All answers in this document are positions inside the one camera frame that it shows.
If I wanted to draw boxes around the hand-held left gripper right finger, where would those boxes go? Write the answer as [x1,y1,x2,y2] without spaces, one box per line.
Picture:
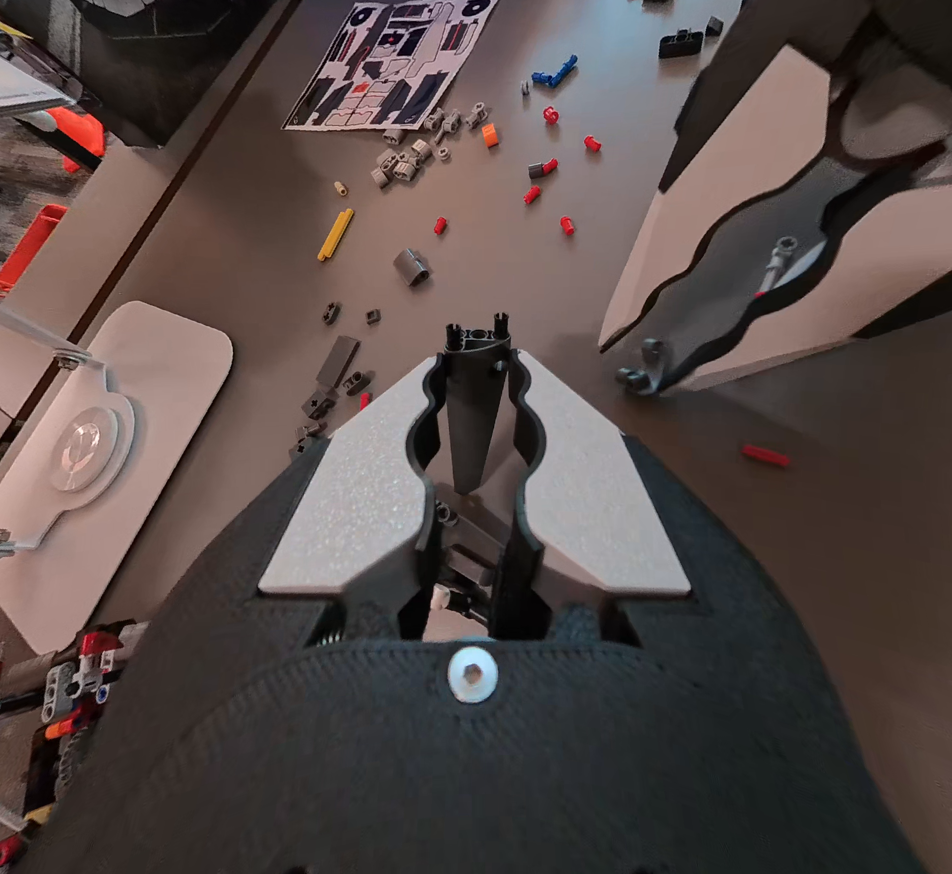
[512,350,693,622]

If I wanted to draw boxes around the lego sticker sheet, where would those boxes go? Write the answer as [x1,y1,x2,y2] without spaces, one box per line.
[282,0,505,133]

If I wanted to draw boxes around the dark grey tapered lego panel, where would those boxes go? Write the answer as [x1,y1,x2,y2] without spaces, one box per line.
[444,311,514,496]

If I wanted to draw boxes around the pile of light grey connectors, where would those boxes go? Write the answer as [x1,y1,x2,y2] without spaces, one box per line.
[370,102,489,191]

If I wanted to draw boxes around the scattered small red lego bushes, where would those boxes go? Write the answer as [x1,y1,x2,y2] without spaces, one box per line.
[433,105,603,235]

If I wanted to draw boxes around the grey blue lego wing assembly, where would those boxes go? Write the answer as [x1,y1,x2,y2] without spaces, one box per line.
[431,495,514,633]

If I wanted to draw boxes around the dark grey lego panel piece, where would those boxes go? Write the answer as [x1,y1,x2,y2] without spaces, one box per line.
[616,337,666,398]

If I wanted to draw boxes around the white metal stand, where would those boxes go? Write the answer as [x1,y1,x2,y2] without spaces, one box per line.
[0,300,235,655]

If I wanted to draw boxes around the large black grey lego model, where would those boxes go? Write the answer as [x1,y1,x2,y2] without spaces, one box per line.
[0,620,153,871]

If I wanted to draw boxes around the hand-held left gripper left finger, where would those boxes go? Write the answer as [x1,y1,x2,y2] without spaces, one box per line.
[258,355,447,622]

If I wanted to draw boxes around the blue angled lego beam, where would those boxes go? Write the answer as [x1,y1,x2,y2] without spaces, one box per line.
[531,54,580,88]

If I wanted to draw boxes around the cluster of dark grey pieces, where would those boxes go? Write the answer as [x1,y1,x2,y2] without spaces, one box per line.
[289,383,336,457]

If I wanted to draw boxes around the long grey lego axle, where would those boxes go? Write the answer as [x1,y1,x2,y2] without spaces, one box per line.
[755,249,791,297]

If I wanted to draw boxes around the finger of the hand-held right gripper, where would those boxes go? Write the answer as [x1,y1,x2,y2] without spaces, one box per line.
[598,43,835,354]
[656,170,952,397]

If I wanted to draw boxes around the yellow lego axle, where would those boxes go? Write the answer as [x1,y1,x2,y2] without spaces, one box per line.
[317,208,356,263]

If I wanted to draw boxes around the dark grey flat lego tile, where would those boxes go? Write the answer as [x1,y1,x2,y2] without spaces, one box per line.
[316,335,361,388]

